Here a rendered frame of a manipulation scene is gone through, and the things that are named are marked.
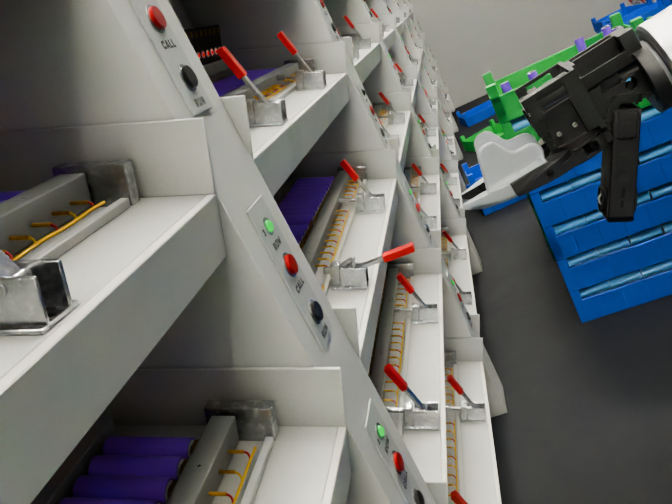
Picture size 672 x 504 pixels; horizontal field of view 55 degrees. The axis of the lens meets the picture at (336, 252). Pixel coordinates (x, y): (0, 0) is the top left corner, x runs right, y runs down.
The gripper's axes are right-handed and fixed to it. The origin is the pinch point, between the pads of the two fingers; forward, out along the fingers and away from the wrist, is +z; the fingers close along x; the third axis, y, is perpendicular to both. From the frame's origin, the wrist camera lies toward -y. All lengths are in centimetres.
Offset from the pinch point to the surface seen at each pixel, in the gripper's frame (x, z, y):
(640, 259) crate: -67, -14, -49
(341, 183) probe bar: -33.2, 19.9, 4.0
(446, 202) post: -114, 20, -30
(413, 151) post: -114, 20, -12
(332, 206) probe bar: -21.2, 19.7, 3.9
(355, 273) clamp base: 1.7, 14.9, 0.5
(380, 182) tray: -41.4, 16.4, -0.8
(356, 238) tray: -14.2, 17.4, -0.2
